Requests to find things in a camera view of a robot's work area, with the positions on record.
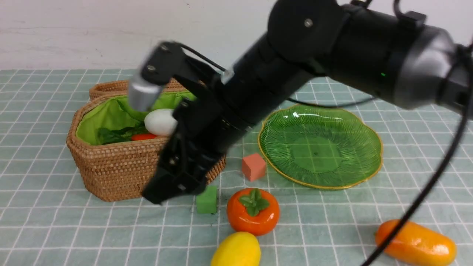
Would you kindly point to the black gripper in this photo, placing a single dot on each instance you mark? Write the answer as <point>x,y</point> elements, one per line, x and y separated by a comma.
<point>206,126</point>

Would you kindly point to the orange persimmon with green leaves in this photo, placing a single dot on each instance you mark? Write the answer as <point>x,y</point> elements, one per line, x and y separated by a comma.
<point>253,210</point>

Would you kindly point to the yellow lemon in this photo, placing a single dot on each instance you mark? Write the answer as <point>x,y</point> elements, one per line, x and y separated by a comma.
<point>238,249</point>

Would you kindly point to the orange yellow mango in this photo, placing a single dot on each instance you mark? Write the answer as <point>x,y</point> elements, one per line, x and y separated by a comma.
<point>420,246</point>

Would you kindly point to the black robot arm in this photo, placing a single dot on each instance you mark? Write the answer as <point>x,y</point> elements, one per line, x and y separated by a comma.
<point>398,59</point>

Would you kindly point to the orange foam cube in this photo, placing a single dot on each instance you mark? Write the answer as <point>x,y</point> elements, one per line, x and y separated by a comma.
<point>253,167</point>

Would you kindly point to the green foam cube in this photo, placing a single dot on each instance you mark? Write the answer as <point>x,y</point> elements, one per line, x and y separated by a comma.
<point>207,201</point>

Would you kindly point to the woven wicker basket green lining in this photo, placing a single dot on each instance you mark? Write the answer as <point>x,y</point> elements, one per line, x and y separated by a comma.
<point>118,171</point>

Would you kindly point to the green glass leaf plate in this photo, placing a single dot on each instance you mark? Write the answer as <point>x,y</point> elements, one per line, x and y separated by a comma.
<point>329,149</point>

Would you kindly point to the green checkered tablecloth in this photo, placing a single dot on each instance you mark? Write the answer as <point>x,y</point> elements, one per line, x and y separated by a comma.
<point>48,218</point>

